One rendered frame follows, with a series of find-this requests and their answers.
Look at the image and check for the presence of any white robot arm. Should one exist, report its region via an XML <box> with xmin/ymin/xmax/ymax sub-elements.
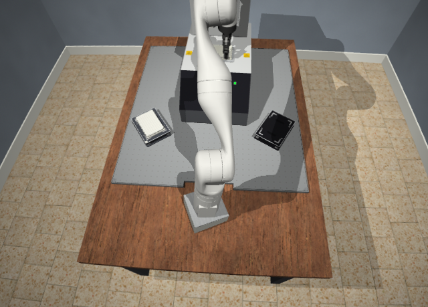
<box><xmin>193</xmin><ymin>0</ymin><xmax>237</xmax><ymax>217</ymax></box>

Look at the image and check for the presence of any cream rectangular well plate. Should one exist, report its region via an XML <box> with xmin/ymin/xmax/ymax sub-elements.
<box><xmin>213</xmin><ymin>45</ymin><xmax>232</xmax><ymax>60</ymax></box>

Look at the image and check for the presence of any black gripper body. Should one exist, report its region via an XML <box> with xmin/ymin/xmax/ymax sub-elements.
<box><xmin>218</xmin><ymin>24</ymin><xmax>237</xmax><ymax>40</ymax></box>

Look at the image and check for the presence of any black rectangular frame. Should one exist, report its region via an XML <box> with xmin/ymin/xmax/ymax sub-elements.
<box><xmin>254</xmin><ymin>110</ymin><xmax>296</xmax><ymax>150</ymax></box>

